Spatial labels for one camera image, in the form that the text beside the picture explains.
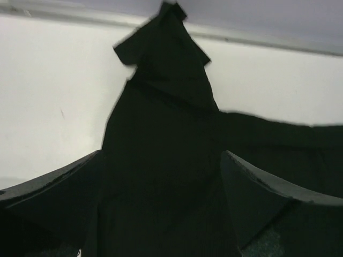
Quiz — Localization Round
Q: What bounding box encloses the black long sleeve shirt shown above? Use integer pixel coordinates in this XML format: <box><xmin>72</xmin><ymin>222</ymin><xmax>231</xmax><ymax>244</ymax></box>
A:
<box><xmin>81</xmin><ymin>2</ymin><xmax>342</xmax><ymax>256</ymax></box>

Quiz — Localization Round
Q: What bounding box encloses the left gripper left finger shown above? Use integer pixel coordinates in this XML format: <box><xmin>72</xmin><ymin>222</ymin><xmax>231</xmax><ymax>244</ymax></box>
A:
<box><xmin>1</xmin><ymin>150</ymin><xmax>104</xmax><ymax>256</ymax></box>

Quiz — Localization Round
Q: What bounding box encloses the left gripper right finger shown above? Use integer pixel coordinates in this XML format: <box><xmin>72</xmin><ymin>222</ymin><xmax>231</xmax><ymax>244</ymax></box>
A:
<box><xmin>221</xmin><ymin>150</ymin><xmax>342</xmax><ymax>256</ymax></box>

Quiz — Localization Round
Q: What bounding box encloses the back aluminium table rail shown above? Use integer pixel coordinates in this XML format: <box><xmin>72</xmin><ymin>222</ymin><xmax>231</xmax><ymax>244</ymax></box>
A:
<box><xmin>1</xmin><ymin>1</ymin><xmax>342</xmax><ymax>57</ymax></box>

